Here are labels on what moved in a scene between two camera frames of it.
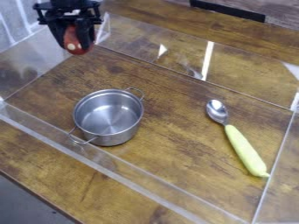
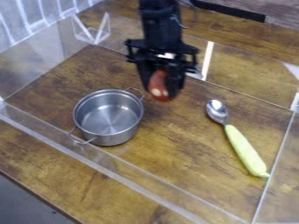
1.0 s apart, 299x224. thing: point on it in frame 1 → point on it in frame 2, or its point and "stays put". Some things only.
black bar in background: (227, 10) stays put
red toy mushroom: (71, 40) → (158, 86)
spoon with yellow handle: (239, 140) stays put
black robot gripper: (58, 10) → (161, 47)
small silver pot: (107, 116) stays put
